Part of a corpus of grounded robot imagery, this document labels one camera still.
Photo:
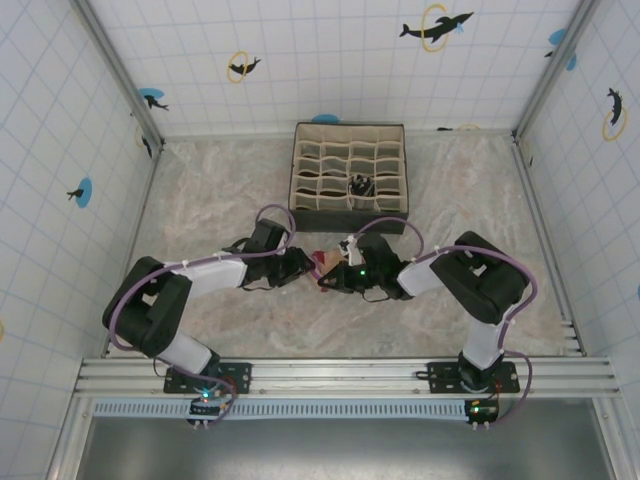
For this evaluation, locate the controller board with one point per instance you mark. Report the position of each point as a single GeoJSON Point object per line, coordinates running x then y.
{"type": "Point", "coordinates": [205, 402]}
{"type": "Point", "coordinates": [481, 411]}

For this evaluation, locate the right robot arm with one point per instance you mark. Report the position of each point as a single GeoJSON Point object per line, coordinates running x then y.
{"type": "Point", "coordinates": [485, 285]}

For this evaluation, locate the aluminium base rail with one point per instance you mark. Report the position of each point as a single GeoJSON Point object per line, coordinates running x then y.
{"type": "Point", "coordinates": [340, 375]}

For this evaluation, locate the grey metal front panel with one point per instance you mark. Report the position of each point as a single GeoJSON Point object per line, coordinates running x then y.
{"type": "Point", "coordinates": [340, 450]}

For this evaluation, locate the aluminium frame post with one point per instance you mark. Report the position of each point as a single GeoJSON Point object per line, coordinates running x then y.
{"type": "Point", "coordinates": [555, 70]}
{"type": "Point", "coordinates": [122, 75]}

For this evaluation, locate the left controller board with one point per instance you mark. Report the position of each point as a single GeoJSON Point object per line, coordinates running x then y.
{"type": "Point", "coordinates": [205, 402]}

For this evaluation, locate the aluminium side rail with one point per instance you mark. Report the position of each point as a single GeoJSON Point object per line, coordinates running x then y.
{"type": "Point", "coordinates": [547, 240]}
{"type": "Point", "coordinates": [132, 250]}

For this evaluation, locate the beige red purple-striped sock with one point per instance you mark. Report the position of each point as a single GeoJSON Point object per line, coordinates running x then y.
{"type": "Point", "coordinates": [330, 260]}

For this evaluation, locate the black white striped sock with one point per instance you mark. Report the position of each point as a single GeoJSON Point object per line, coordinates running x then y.
{"type": "Point", "coordinates": [361, 185]}

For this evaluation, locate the blue circle seal sticker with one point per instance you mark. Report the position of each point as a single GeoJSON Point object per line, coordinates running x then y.
{"type": "Point", "coordinates": [82, 192]}

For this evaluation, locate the blue patch fish sticker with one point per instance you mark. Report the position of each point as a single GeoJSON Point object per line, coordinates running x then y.
{"type": "Point", "coordinates": [559, 37]}

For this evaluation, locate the right controller board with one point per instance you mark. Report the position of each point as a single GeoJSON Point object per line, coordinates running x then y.
{"type": "Point", "coordinates": [481, 411]}

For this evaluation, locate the fabric sock organizer box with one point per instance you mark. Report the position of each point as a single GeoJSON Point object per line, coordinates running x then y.
{"type": "Point", "coordinates": [325, 165]}

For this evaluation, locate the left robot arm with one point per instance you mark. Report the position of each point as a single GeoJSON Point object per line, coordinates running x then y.
{"type": "Point", "coordinates": [210, 275]}

